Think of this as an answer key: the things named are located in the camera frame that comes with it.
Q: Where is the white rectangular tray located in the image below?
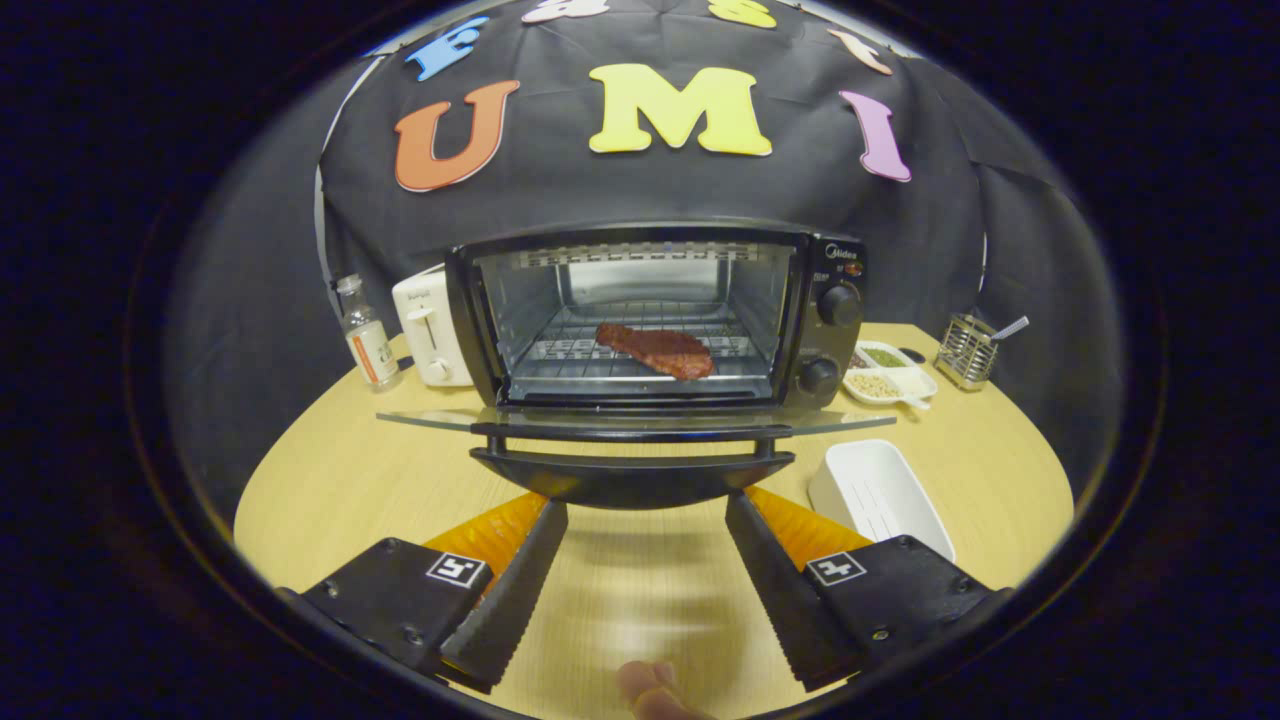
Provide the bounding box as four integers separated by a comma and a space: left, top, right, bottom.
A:
808, 439, 957, 563

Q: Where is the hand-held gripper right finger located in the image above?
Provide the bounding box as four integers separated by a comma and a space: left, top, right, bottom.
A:
724, 487, 1007, 695

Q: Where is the white divided dish with beans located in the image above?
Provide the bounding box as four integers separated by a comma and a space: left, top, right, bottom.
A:
843, 340, 939, 411

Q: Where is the white pop-up toaster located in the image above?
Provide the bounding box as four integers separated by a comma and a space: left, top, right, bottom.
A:
391, 263, 475, 389

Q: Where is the clear bottle with orange label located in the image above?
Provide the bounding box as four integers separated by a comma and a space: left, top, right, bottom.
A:
335, 274, 401, 391

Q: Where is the metal wire utensil holder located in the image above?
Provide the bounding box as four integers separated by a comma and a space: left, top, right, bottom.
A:
935, 313, 999, 391

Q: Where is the black toaster oven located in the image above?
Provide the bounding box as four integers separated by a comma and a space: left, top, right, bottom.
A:
377, 222, 898, 511

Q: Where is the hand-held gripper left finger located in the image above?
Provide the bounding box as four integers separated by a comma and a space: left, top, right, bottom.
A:
280, 490, 569, 695

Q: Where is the brown meat steak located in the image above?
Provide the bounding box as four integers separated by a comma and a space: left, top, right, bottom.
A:
596, 322, 717, 382

